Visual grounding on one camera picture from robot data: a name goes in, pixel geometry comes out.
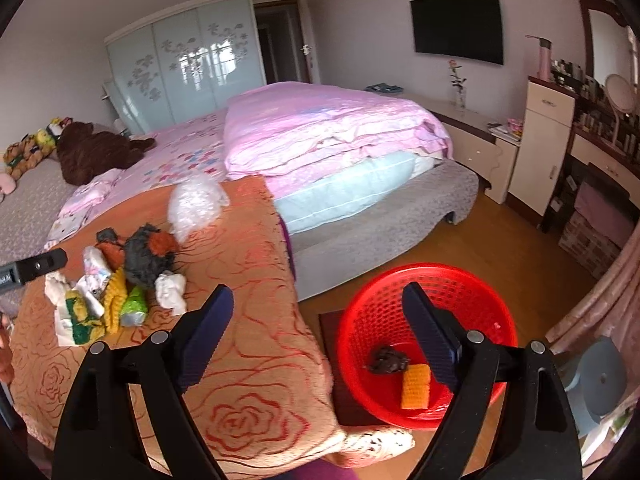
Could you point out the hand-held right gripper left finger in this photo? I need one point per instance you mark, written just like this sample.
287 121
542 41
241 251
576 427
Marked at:
205 345

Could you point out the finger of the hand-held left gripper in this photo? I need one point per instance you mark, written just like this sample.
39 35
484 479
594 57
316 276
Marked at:
42 262

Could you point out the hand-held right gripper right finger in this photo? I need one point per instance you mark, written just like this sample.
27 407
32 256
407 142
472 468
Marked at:
431 342

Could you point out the white printed packet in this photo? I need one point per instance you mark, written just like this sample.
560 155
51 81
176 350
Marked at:
96 270

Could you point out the white paper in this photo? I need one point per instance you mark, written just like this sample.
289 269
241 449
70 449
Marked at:
171 294

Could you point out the red plastic basket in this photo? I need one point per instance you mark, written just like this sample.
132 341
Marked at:
380 305

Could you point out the yellow green sponge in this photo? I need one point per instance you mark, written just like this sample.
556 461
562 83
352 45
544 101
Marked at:
82 322

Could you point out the green cloth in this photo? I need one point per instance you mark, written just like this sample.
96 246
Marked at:
134 307

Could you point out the yellow knitted cloth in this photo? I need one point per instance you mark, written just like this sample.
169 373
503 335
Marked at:
116 305

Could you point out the dark grey and orange cloth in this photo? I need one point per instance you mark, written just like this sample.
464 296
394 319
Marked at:
142 262

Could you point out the white paper towel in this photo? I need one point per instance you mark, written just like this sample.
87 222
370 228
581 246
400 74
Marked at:
56 292

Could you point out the orange sponge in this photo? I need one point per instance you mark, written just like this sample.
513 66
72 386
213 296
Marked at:
416 386

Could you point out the dark brown crumpled wrapper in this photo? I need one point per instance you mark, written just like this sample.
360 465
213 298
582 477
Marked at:
387 360

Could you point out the small dark grey scrap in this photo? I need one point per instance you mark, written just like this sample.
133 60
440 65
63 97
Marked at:
106 236

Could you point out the orange scrap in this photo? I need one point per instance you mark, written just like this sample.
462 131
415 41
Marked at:
111 256

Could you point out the pink plush toy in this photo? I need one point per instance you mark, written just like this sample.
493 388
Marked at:
6 186

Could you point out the orange rose pattern blanket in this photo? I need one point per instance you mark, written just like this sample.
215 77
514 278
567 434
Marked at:
260 270

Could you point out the yellow braided plush toy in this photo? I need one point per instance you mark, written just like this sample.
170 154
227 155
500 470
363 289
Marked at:
27 152

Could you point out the white dotted cloth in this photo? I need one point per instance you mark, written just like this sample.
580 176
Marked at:
380 442

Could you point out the brown teddy bear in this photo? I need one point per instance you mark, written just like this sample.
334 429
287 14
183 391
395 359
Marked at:
95 152

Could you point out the grey bed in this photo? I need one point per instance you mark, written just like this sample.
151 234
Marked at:
375 220

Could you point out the clear plastic bag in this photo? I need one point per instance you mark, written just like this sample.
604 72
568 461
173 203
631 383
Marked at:
192 205

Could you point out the pink curtain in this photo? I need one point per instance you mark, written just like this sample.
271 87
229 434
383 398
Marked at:
595 300

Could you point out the purple cloth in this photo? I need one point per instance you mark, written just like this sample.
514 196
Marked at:
320 471

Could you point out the pink floral bed sheet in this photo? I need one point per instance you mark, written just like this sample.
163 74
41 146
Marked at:
175 155

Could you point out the grey blue plastic stool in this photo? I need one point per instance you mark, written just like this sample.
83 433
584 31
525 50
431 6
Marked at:
600 380

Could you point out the light blue quilt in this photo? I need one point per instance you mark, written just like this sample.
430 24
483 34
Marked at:
345 185

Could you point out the low cream cabinet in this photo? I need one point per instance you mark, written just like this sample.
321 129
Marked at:
475 152

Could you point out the woven stool with purple cushion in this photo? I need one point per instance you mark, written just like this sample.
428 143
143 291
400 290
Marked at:
597 220

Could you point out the tall cream cabinet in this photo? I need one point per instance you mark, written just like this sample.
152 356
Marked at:
542 150

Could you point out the small pink box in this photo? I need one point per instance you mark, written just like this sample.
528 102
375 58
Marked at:
514 126

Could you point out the folded pink quilt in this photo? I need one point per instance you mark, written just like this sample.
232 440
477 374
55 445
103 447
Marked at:
325 125

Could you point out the glass door wardrobe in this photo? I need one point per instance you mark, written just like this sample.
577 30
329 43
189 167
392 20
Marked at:
175 60

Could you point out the glass vase with rose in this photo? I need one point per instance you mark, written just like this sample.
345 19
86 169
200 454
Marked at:
460 97

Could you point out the cream dressing table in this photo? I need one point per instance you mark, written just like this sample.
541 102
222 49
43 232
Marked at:
600 157

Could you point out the dark blue book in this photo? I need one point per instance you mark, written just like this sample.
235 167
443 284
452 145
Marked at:
382 88

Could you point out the dressing table with mirror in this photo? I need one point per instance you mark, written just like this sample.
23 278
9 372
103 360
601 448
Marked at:
595 115

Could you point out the pink thermos bottle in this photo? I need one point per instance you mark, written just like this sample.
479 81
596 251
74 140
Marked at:
542 60

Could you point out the round pink makeup mirror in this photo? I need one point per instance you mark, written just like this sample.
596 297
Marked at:
619 92

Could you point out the white door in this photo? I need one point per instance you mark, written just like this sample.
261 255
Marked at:
309 25

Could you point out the brown framed mirror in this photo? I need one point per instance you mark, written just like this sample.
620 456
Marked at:
607 35

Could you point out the black wall television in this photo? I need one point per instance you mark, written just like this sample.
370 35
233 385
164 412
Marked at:
457 27

